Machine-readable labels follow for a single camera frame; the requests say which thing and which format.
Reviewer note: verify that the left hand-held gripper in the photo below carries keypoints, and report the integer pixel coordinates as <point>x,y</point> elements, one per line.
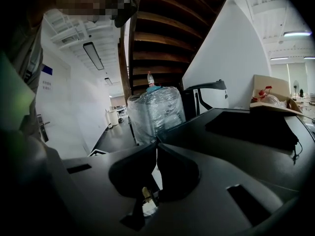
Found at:
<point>98,153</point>

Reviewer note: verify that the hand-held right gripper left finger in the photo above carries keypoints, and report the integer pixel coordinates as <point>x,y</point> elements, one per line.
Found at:
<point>133,176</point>

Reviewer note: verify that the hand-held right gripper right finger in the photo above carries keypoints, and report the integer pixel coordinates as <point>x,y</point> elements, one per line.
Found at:
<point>179,176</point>

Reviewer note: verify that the open cardboard box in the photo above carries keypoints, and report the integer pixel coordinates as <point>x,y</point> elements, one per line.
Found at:
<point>273,90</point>

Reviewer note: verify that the white round bin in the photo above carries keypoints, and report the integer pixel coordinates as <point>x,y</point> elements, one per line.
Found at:
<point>113,118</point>

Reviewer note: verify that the dark grey washing machine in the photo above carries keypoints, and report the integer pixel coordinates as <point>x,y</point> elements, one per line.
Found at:
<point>221,156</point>

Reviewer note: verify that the plastic-wrapped pallet load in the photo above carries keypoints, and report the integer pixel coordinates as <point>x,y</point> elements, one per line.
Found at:
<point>155,112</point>

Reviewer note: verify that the small dark-framed ceiling lamp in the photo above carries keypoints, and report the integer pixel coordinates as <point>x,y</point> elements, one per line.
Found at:
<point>108,81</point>

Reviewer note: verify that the black and white machine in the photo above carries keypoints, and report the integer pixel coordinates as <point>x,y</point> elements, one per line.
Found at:
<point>209,97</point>

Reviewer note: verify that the clear bottle with red label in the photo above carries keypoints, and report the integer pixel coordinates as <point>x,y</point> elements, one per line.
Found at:
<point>150,79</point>

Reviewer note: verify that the long dark-framed ceiling lamp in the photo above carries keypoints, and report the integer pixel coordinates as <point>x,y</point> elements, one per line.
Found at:
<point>93,56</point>

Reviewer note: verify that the person's grey shirt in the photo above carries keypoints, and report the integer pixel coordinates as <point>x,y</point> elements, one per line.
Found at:
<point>22,65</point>

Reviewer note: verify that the clear jug with red cap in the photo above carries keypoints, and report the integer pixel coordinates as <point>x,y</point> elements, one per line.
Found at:
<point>269,98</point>

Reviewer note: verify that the dark wooden staircase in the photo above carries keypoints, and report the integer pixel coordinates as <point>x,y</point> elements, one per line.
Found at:
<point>167,38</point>

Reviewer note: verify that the black standing fan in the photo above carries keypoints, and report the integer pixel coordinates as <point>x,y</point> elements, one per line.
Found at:
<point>296,87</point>

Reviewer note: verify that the lit ceiling strip light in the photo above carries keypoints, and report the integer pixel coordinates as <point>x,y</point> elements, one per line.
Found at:
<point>279,58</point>

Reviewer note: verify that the lit rectangular ceiling panel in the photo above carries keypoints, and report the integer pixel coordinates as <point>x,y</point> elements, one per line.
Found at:
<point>297,34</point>

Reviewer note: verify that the blue wall sign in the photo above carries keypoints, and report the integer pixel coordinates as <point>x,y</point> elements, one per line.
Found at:
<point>47,69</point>

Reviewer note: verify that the black head-worn camera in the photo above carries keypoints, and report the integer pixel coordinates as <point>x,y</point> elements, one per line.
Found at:
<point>125,12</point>

